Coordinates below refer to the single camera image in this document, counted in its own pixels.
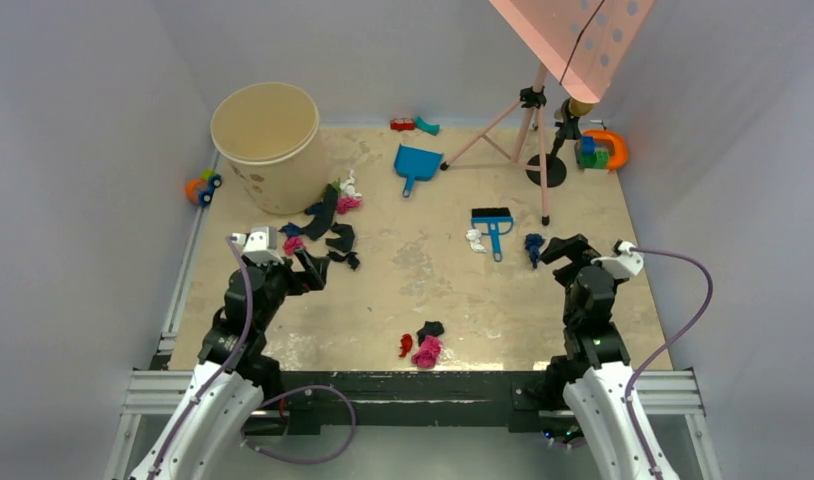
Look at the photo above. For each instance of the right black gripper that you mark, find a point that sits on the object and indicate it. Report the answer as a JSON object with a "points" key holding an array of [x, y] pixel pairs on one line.
{"points": [[576, 248]]}

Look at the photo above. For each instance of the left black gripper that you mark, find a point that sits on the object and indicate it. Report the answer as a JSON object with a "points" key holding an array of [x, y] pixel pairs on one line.
{"points": [[311, 278]]}

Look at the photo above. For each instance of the dark blue paper scrap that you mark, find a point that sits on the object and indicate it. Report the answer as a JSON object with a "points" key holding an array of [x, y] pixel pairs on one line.
{"points": [[532, 244]]}

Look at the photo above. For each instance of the blue hand brush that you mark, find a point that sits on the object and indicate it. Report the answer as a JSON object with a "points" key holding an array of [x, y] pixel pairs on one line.
{"points": [[494, 222]]}

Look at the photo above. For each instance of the red paper scrap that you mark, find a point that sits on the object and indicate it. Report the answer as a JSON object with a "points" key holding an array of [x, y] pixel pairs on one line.
{"points": [[406, 345]]}

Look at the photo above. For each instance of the blue dustpan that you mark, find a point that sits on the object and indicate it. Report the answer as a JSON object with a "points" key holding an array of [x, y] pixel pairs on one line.
{"points": [[414, 164]]}

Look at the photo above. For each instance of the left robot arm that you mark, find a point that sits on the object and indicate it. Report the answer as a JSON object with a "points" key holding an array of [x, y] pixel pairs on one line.
{"points": [[232, 376]]}

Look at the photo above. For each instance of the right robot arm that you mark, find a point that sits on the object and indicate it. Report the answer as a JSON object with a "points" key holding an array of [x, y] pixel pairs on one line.
{"points": [[595, 379]]}

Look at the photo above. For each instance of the small pink paper scrap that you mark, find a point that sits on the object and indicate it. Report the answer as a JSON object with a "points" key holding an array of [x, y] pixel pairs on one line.
{"points": [[292, 244]]}

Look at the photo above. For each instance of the large black paper scrap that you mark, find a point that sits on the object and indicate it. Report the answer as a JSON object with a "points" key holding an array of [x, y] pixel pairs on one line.
{"points": [[340, 248]]}

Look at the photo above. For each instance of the small blue paper scrap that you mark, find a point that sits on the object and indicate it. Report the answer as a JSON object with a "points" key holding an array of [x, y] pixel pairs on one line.
{"points": [[291, 230]]}

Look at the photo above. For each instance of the magenta paper scrap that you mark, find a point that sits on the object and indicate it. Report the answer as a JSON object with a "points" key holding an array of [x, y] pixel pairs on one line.
{"points": [[346, 204]]}

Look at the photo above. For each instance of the green white paper scrap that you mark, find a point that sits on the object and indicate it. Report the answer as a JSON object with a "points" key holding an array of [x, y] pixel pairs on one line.
{"points": [[347, 187]]}

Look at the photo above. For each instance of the black microphone stand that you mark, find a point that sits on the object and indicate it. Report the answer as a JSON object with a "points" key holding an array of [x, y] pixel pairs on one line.
{"points": [[567, 128]]}

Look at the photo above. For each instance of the orange toy car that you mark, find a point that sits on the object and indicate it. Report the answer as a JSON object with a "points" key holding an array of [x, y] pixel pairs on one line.
{"points": [[200, 191]]}

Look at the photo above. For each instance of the beige round bin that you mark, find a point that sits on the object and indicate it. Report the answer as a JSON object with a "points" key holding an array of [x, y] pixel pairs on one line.
{"points": [[269, 133]]}

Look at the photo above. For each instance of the red toy block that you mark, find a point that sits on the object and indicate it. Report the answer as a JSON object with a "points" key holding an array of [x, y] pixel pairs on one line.
{"points": [[402, 124]]}

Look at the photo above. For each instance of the teal toy piece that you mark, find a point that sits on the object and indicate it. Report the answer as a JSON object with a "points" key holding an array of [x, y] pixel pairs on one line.
{"points": [[426, 127]]}

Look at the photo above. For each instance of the pink music stand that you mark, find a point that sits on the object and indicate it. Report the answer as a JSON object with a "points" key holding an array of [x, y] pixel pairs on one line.
{"points": [[579, 46]]}

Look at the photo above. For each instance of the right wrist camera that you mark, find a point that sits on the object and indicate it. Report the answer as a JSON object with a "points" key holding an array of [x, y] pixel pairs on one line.
{"points": [[624, 264]]}

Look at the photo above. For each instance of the black base frame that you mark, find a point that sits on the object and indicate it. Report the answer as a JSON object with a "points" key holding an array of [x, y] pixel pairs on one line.
{"points": [[509, 399]]}

